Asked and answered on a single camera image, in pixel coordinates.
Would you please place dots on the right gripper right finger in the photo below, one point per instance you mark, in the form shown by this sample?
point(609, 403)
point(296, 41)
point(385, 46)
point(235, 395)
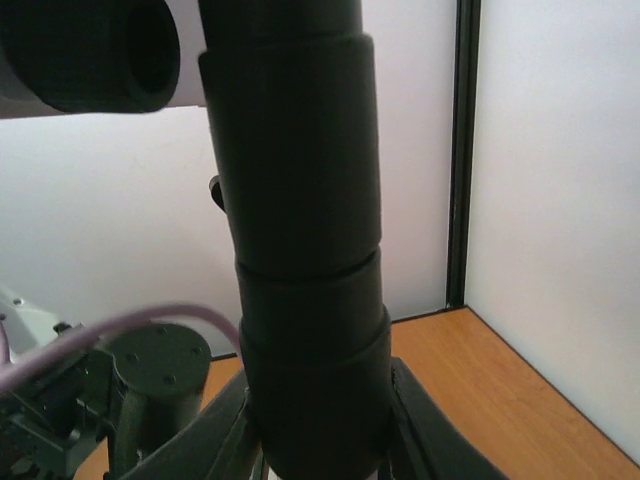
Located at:
point(424, 443)

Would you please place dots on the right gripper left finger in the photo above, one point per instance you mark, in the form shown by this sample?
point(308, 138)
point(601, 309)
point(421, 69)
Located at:
point(221, 443)

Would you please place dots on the white perforated music stand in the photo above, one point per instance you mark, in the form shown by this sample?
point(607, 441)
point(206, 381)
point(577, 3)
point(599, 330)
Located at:
point(291, 99)

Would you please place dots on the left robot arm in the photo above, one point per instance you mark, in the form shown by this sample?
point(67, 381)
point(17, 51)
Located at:
point(133, 381)

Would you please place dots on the right black corner post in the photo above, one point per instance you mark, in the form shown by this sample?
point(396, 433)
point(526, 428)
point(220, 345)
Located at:
point(468, 19)

